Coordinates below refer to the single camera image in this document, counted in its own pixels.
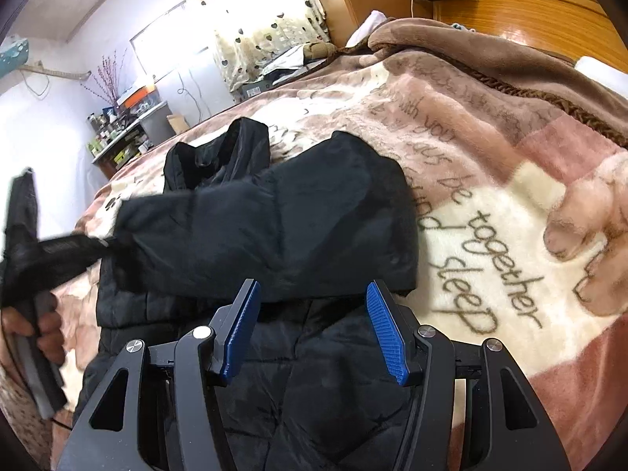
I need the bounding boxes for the dried flower branches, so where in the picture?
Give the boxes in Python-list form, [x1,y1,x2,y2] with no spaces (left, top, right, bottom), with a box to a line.
[82,48,129,110]

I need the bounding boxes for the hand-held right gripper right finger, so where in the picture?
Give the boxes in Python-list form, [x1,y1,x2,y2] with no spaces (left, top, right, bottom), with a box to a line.
[365,279,572,471]

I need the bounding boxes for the black quilted jacket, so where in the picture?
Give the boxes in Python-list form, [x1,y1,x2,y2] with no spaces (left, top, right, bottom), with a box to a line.
[73,117,423,471]

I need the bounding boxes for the printed plush blanket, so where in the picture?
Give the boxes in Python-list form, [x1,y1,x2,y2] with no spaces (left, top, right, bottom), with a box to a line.
[0,17,628,471]

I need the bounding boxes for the heart patterned curtain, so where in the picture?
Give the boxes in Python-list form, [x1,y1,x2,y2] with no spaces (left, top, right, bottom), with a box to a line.
[184,0,330,93]

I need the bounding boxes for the pale pink pillow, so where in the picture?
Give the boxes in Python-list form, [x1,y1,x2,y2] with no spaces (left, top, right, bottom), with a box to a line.
[347,9,389,46]

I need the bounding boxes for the hanging dark cable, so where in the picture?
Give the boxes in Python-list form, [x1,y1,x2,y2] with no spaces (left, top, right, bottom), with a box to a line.
[175,68,203,124]

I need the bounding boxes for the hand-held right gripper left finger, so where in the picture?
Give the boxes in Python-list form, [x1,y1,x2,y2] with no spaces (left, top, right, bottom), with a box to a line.
[58,279,261,471]

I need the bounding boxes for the wooden headboard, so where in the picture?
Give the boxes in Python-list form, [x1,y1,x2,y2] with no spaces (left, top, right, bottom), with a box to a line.
[432,0,628,68]

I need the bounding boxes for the cluttered shelf unit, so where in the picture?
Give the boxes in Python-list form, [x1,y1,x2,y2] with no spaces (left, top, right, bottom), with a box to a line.
[87,120,154,181]

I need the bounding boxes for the wrapped wall pipe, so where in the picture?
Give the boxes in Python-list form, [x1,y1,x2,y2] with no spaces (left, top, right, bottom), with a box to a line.
[18,60,93,82]

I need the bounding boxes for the white pillow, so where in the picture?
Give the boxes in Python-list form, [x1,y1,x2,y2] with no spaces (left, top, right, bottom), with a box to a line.
[573,55,628,100]

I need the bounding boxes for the brown teddy bear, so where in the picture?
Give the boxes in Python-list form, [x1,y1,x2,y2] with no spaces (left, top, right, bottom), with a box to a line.
[298,40,338,63]

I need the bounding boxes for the bright window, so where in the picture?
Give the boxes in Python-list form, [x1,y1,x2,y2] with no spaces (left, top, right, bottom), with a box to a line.
[129,1,217,68]

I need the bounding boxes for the black box with clutter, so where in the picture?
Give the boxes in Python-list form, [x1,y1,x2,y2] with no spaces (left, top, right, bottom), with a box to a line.
[234,56,315,103]

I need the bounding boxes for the wall air conditioner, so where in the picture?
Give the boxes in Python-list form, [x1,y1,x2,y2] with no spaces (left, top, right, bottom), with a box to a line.
[0,36,31,73]

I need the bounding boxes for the orange storage box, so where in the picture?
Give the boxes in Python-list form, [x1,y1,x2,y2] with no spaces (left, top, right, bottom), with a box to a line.
[117,85,161,110]

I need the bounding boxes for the person's left hand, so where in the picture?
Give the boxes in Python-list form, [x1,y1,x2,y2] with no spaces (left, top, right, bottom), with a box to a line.
[0,293,66,370]

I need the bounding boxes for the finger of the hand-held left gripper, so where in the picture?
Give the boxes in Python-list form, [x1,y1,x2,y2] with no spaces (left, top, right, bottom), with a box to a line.
[37,234,119,283]

